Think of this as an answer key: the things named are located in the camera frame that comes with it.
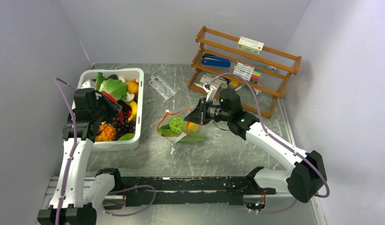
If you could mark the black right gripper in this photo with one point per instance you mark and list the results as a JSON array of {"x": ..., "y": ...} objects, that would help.
[{"x": 199, "y": 115}]

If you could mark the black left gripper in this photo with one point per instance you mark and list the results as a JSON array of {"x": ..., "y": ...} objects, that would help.
[{"x": 113, "y": 108}]

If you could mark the yellow lemon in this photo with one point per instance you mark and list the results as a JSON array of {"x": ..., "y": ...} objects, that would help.
[{"x": 193, "y": 127}]

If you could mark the clear zip top bag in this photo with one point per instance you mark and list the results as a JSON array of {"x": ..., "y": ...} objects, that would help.
[{"x": 169, "y": 115}]

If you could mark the red chili pepper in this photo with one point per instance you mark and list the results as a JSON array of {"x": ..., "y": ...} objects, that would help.
[{"x": 113, "y": 101}]

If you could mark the green romaine lettuce leaf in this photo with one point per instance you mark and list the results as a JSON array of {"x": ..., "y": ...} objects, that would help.
[{"x": 184, "y": 137}]

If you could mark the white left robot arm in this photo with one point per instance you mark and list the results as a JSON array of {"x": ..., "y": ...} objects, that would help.
[{"x": 71, "y": 204}]

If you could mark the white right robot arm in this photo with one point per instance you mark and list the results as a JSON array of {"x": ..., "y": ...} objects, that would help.
[{"x": 304, "y": 174}]

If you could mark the orange tangerine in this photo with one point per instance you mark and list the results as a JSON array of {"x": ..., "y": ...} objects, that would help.
[{"x": 106, "y": 133}]

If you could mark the green white cabbage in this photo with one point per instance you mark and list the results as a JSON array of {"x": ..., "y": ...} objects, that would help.
[{"x": 112, "y": 85}]

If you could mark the white green box lower shelf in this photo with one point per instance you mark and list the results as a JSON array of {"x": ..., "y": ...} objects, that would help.
[{"x": 208, "y": 79}]

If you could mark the white green box shelf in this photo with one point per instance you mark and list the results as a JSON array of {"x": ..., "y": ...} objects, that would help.
[
  {"x": 208, "y": 79},
  {"x": 250, "y": 46}
]

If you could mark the packaged protractor ruler set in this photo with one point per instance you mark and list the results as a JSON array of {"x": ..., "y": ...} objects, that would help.
[{"x": 162, "y": 87}]

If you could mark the dark grapes bunch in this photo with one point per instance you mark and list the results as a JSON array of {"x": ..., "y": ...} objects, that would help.
[{"x": 124, "y": 127}]

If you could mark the white mushroom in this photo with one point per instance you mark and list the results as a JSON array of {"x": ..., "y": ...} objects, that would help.
[{"x": 129, "y": 97}]

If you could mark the white correction tape dispenser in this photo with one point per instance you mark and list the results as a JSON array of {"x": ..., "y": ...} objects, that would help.
[{"x": 224, "y": 82}]

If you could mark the yellow banana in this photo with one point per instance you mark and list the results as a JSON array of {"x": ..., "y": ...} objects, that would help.
[{"x": 132, "y": 113}]

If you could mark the orange bell pepper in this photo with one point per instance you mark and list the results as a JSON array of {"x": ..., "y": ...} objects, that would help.
[{"x": 132, "y": 87}]

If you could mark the white plastic bin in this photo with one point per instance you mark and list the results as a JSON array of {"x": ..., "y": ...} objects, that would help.
[{"x": 126, "y": 142}]

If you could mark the yellow sticky note block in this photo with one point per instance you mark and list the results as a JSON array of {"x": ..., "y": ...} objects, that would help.
[{"x": 234, "y": 84}]

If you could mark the green capped marker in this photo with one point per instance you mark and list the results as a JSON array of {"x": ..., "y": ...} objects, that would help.
[{"x": 239, "y": 87}]

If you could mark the wooden desk shelf rack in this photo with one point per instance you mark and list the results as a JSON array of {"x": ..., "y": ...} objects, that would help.
[{"x": 266, "y": 69}]

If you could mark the blue stapler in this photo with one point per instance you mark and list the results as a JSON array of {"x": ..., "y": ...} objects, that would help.
[{"x": 214, "y": 60}]

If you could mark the coloured marker set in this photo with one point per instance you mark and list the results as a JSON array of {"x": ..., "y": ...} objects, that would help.
[{"x": 249, "y": 73}]

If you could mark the white green box top shelf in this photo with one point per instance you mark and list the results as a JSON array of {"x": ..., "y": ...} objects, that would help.
[{"x": 250, "y": 46}]

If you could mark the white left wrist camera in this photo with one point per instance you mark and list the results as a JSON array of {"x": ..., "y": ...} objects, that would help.
[{"x": 88, "y": 84}]

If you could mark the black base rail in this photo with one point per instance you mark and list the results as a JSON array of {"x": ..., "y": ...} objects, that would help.
[{"x": 192, "y": 190}]

